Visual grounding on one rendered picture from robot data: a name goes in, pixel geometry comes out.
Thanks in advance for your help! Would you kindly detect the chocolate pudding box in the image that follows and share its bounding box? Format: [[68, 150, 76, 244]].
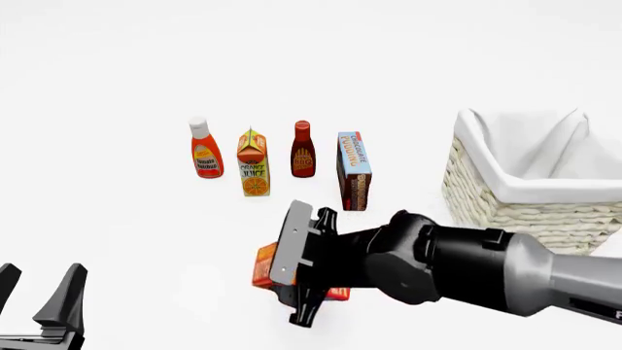
[[336, 130, 374, 213]]

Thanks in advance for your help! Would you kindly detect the dark red BBQ sauce bottle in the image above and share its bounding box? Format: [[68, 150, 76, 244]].
[[290, 120, 318, 179]]

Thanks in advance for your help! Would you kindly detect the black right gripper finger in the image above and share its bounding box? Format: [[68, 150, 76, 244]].
[[314, 206, 340, 236], [288, 271, 328, 329]]

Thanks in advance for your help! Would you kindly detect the red ketchup bottle white cap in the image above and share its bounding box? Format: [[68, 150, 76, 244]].
[[188, 115, 225, 180]]

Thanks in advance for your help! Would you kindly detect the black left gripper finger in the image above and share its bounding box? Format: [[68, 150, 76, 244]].
[[32, 262, 89, 335], [0, 262, 23, 315]]

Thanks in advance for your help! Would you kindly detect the white lined wicker basket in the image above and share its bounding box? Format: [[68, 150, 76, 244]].
[[440, 107, 622, 257]]

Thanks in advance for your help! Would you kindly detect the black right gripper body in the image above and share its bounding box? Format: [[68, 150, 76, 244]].
[[270, 225, 347, 306]]

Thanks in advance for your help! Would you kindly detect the orange red butter box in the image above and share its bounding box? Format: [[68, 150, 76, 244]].
[[251, 241, 352, 302]]

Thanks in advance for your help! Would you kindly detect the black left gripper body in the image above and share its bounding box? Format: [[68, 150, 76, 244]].
[[0, 324, 86, 350]]

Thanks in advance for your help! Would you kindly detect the orange juice carton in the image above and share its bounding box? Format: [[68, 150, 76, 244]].
[[236, 125, 272, 198]]

